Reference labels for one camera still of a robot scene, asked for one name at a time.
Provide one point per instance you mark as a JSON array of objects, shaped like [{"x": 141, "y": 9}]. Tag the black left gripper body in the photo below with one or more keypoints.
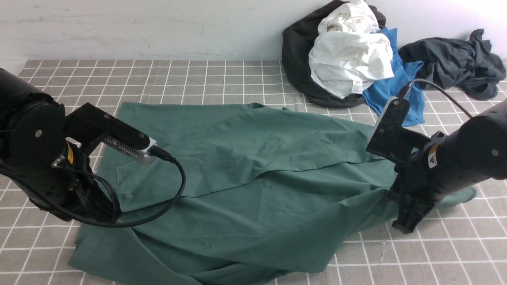
[{"x": 78, "y": 192}]

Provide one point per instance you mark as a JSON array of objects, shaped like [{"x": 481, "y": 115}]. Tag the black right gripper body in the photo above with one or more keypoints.
[{"x": 425, "y": 167}]

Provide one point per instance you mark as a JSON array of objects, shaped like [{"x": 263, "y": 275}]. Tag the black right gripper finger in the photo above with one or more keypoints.
[{"x": 409, "y": 218}]

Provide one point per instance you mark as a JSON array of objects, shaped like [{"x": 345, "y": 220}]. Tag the green long-sleeved shirt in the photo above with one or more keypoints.
[{"x": 268, "y": 192}]

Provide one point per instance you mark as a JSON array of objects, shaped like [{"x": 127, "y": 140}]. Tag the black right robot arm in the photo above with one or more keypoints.
[{"x": 481, "y": 153}]

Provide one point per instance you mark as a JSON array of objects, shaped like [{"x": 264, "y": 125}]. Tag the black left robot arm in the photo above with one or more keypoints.
[{"x": 35, "y": 153}]

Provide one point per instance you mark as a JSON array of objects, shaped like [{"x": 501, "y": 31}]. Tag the white crumpled shirt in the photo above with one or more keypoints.
[{"x": 350, "y": 53}]

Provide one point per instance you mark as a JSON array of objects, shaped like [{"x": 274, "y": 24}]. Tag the dark grey crumpled garment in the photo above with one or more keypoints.
[{"x": 450, "y": 62}]

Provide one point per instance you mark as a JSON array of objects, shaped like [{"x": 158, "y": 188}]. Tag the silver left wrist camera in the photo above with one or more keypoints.
[{"x": 140, "y": 154}]

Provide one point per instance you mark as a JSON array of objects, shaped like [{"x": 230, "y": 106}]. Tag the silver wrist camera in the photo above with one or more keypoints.
[
  {"x": 140, "y": 154},
  {"x": 389, "y": 124}
]

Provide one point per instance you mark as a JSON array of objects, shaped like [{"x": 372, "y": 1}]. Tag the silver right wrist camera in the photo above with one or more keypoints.
[{"x": 389, "y": 124}]

